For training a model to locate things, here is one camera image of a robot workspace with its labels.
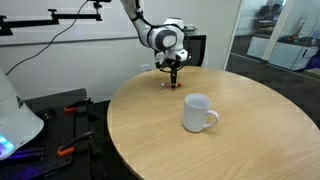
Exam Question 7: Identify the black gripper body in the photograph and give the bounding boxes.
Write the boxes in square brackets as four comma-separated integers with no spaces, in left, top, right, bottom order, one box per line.
[155,51,186,73]

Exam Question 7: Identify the red marker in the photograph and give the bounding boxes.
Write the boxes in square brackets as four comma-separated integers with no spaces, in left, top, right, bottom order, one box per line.
[161,83,182,88]

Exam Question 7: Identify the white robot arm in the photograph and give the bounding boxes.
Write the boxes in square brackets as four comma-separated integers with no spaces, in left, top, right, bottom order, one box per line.
[120,0,189,88]

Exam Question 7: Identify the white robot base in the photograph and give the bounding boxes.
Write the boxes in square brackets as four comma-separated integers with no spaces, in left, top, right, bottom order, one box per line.
[0,70,44,160]

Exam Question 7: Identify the white mug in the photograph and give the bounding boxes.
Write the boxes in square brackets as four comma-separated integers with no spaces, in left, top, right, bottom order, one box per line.
[182,93,220,132]

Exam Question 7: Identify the black office chair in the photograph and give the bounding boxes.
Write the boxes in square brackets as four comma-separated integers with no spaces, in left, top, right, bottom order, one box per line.
[178,34,207,67]

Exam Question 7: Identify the round wooden table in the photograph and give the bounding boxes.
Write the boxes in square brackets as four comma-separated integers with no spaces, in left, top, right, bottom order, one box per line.
[107,66,320,180]

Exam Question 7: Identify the white cabinet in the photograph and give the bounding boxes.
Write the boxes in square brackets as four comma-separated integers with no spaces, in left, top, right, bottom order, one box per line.
[247,36,318,71]

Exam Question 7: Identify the black work bench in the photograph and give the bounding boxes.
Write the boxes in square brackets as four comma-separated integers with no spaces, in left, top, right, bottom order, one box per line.
[0,88,111,180]

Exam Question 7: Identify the black cable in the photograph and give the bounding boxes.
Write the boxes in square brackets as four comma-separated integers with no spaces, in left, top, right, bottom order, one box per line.
[5,1,88,77]

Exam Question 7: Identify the upper orange handled clamp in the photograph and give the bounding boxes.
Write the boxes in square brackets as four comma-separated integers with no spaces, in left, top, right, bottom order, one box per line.
[64,98,93,113]

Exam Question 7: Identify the orange handled clamp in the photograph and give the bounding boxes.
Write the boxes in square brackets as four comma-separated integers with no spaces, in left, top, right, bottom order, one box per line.
[57,131,95,157]
[64,98,93,113]

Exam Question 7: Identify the lower orange handled clamp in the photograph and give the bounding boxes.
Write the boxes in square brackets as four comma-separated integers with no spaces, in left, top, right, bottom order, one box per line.
[57,131,95,157]

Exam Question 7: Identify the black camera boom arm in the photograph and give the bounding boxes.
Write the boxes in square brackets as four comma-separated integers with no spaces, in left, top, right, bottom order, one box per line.
[0,0,112,36]

